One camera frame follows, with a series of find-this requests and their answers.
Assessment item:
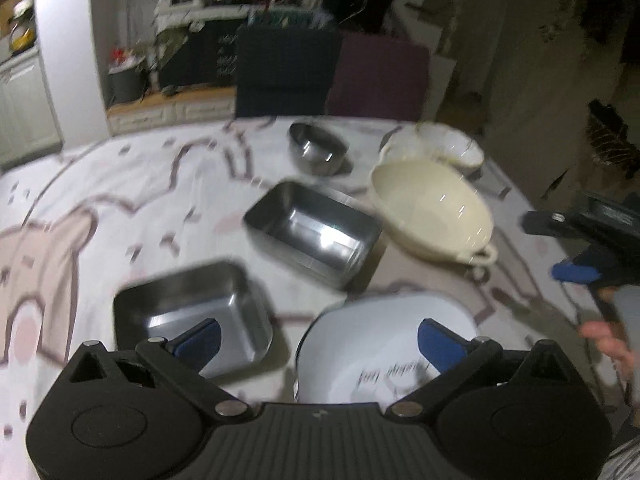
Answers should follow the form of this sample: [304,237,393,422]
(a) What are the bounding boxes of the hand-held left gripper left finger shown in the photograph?
[67,318,254,423]

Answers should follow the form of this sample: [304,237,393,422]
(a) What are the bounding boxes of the black letter board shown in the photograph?
[159,17,239,89]

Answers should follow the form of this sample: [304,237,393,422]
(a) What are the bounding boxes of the square steel container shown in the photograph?
[113,259,275,380]

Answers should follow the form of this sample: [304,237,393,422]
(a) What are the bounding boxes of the wood-topped low cabinet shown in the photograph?
[106,86,237,135]

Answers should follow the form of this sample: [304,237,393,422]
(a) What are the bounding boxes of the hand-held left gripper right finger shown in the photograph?
[384,317,577,418]

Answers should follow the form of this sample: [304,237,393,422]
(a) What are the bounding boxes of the cream bowl with handles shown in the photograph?
[368,158,500,267]

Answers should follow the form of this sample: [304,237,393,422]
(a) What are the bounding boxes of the grey bin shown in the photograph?
[109,62,151,104]

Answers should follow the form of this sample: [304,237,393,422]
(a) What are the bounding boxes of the round steel bowl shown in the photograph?
[288,121,350,176]

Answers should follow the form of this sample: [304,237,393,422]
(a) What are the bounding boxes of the person's right hand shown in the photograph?
[579,320,635,391]

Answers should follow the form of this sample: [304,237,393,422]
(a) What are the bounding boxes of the bear printed tablecloth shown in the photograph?
[0,116,623,480]

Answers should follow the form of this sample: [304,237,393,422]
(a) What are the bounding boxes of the white kitchen cabinet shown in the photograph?
[0,49,65,167]

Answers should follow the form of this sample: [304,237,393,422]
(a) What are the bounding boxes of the purple chair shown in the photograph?
[325,32,432,122]

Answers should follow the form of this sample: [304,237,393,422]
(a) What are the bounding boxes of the white bowl with yellow rim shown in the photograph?
[379,121,486,171]

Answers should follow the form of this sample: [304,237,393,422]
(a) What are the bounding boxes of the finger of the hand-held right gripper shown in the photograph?
[549,252,603,287]
[521,211,587,239]

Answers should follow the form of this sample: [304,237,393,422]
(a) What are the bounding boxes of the rectangular steel container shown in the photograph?
[242,180,385,292]

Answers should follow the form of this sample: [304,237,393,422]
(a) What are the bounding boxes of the navy chair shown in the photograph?
[234,25,343,120]

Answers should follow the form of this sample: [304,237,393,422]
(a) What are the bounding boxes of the black net basket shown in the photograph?
[586,100,637,157]

